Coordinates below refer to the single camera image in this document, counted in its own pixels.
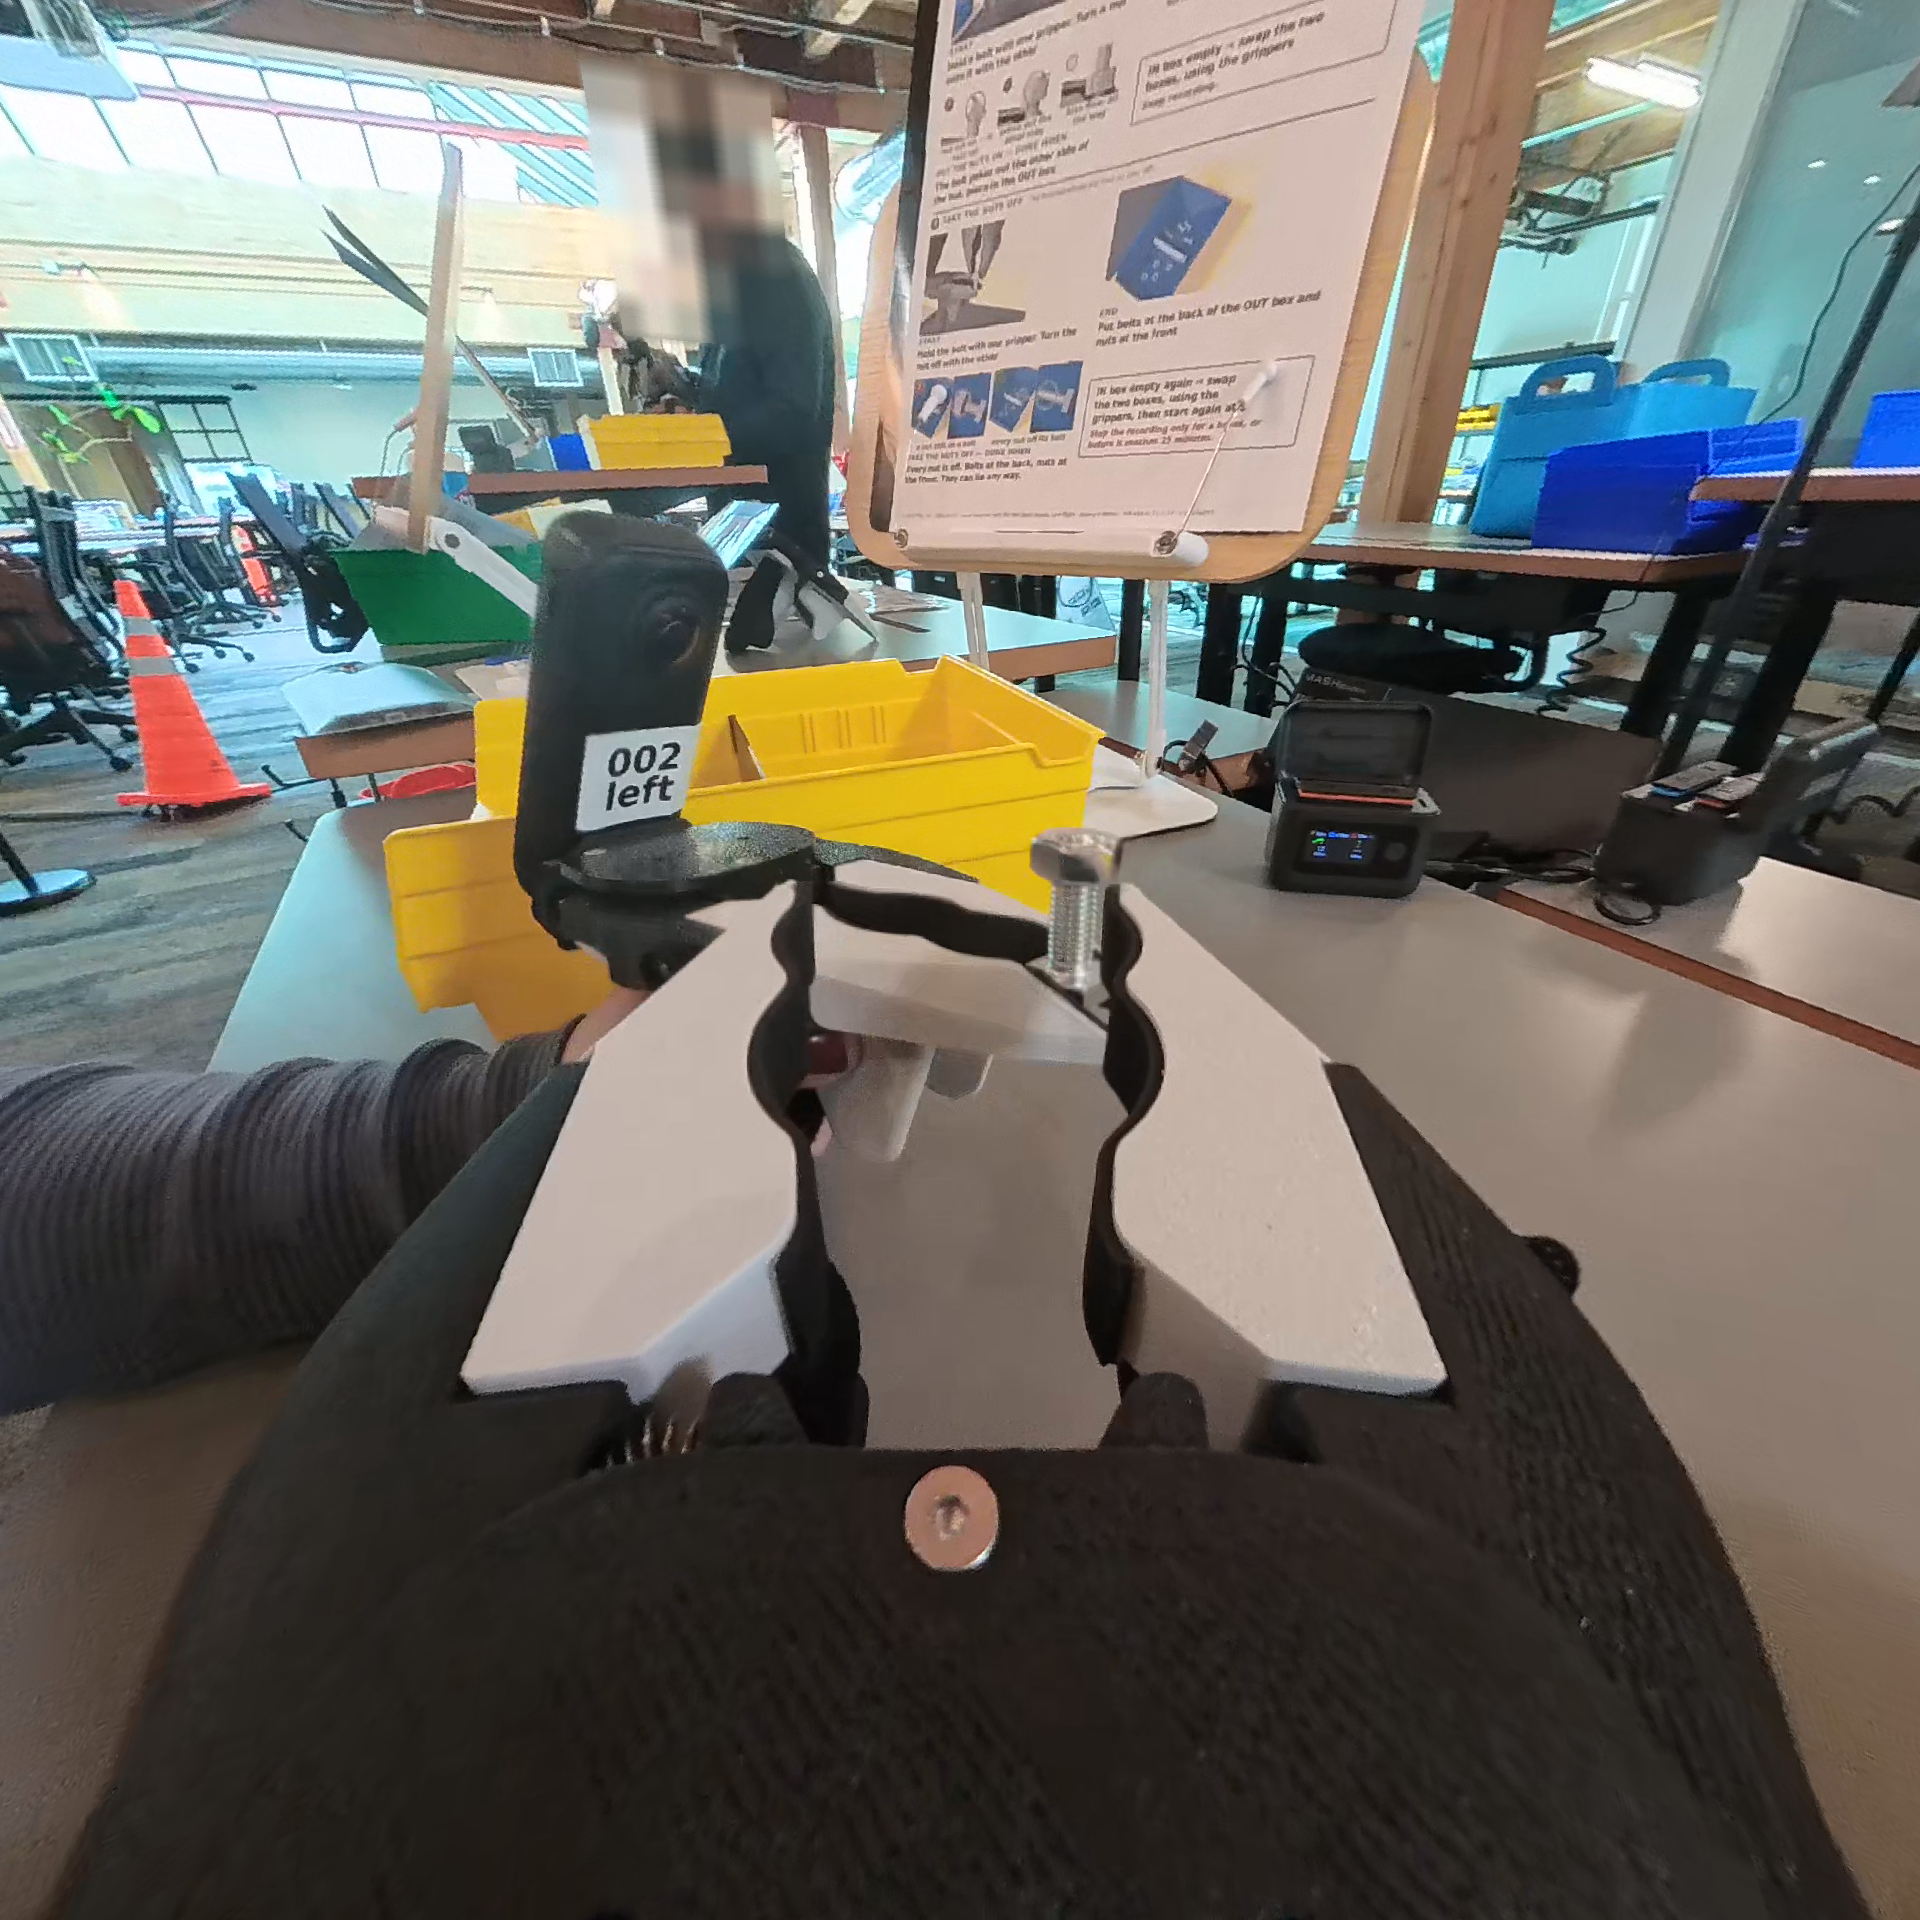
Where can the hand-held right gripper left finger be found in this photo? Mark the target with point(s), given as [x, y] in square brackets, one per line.
[629, 1201]

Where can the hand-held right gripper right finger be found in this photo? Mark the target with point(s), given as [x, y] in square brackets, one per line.
[1275, 1201]

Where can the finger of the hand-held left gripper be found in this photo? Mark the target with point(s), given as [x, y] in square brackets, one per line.
[961, 996]
[901, 873]

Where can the yellow plastic bin with divider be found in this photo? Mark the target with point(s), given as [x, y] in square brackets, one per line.
[901, 779]

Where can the silver hex bolt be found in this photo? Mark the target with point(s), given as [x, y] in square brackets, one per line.
[1075, 915]

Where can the person's left forearm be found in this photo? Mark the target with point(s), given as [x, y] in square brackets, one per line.
[224, 1201]

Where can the person's left hand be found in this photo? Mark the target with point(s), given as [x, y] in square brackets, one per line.
[822, 1072]

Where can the black and white device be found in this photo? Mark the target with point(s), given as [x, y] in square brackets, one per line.
[763, 600]

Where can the white board stand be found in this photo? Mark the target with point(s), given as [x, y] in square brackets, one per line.
[481, 547]
[1155, 802]

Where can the tablet with lit screen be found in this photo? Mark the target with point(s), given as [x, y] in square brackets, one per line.
[744, 532]

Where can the wooden desk with black legs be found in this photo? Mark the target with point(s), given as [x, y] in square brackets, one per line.
[599, 483]
[1830, 484]
[1499, 558]

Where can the green plastic bin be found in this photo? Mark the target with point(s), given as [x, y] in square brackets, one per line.
[435, 600]

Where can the grey table with wood edge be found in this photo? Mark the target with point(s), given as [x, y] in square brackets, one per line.
[975, 637]

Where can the black office chair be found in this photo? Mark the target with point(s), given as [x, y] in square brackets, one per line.
[202, 578]
[301, 555]
[61, 629]

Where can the orange traffic cone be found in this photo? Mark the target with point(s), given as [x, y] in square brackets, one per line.
[171, 721]
[259, 569]

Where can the black charging case with display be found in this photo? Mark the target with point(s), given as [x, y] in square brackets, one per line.
[1349, 779]

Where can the black battery charger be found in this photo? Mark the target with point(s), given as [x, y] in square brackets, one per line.
[1695, 854]

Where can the black round stool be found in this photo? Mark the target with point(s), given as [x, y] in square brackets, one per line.
[1402, 657]

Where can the printed instruction sheet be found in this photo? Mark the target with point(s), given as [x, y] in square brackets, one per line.
[1141, 224]

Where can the black tripod pole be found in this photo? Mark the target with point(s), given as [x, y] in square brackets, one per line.
[1786, 494]

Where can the ceiling light fixture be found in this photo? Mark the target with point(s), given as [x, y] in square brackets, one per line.
[1641, 83]

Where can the wooden post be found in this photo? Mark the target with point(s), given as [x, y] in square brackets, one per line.
[1477, 224]

